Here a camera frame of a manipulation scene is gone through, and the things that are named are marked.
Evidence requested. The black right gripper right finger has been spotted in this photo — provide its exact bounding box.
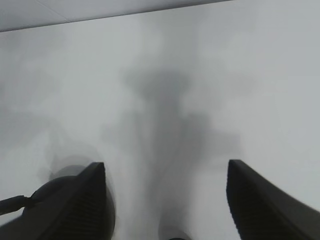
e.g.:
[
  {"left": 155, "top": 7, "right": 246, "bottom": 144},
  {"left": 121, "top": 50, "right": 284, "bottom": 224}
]
[{"left": 226, "top": 159, "right": 320, "bottom": 240}]

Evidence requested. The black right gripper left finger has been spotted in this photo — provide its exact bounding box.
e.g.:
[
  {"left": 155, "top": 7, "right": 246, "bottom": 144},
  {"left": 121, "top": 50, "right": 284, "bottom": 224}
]
[{"left": 0, "top": 161, "right": 105, "bottom": 240}]

